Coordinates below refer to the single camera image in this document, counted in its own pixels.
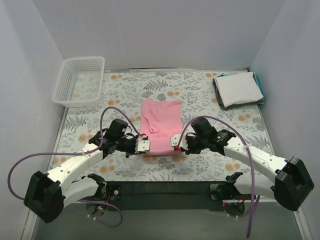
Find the pink t shirt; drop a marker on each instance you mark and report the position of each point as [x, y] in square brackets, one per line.
[160, 120]

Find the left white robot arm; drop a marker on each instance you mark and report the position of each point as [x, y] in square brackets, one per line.
[49, 193]

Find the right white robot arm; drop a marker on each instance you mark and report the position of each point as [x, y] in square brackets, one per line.
[285, 180]

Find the floral table mat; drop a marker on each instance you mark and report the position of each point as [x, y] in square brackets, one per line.
[121, 97]

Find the white folded t shirt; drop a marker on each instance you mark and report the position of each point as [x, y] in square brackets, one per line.
[238, 89]

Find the white plastic basket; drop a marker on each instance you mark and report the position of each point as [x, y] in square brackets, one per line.
[79, 82]

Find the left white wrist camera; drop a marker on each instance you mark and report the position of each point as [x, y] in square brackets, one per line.
[142, 144]

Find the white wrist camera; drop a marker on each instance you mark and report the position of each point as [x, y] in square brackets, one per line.
[142, 144]
[179, 142]

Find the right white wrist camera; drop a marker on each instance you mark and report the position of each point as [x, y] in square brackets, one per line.
[179, 142]

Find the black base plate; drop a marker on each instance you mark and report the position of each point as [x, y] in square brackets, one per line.
[171, 195]

